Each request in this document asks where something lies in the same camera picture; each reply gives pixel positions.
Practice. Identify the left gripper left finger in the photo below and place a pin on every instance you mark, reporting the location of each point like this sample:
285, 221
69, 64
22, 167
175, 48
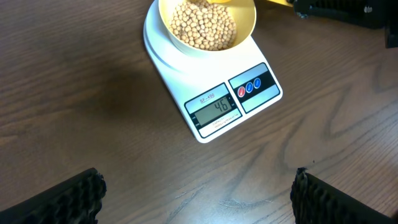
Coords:
75, 200

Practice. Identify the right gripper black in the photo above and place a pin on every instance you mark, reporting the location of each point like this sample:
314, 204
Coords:
373, 14

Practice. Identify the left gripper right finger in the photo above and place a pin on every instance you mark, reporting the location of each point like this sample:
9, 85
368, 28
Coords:
316, 202

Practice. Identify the yellow measuring scoop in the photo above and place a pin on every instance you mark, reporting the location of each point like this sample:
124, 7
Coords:
282, 2

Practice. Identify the white digital kitchen scale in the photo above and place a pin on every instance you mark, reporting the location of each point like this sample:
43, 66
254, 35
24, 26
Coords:
214, 94

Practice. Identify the soybeans in bowl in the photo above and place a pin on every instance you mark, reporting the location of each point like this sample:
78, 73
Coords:
203, 25

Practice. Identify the yellow bowl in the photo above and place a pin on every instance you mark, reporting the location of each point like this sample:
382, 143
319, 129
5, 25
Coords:
243, 12

